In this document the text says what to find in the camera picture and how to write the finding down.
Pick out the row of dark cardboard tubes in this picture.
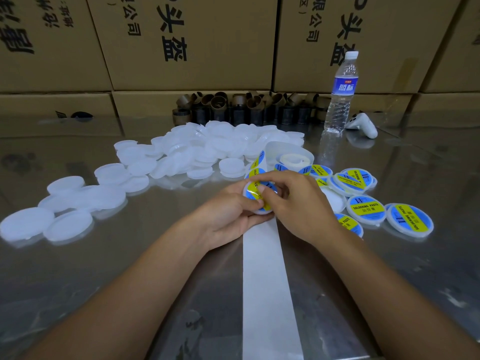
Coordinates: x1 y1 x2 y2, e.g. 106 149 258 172
172 91 331 127

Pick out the stack of brown cardboard boxes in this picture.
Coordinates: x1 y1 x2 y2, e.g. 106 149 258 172
0 0 480 117

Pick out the person's left forearm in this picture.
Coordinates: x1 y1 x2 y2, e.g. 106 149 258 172
26 224 219 360

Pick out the clear plastic water bottle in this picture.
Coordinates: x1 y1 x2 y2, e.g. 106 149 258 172
323 50 360 134

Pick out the person's right forearm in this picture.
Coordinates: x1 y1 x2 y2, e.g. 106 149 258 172
322 230 480 360

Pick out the sticker roll with backing strip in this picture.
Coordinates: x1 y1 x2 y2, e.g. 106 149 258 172
241 140 316 360

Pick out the person's left hand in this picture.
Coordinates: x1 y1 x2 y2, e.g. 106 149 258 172
191 179 275 252

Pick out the white handheld controller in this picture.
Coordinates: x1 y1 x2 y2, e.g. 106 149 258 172
345 112 379 140

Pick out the person's right hand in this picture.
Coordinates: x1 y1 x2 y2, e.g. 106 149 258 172
247 170 350 248

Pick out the pile of white plastic lids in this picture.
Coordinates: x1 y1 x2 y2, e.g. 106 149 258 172
0 120 307 246

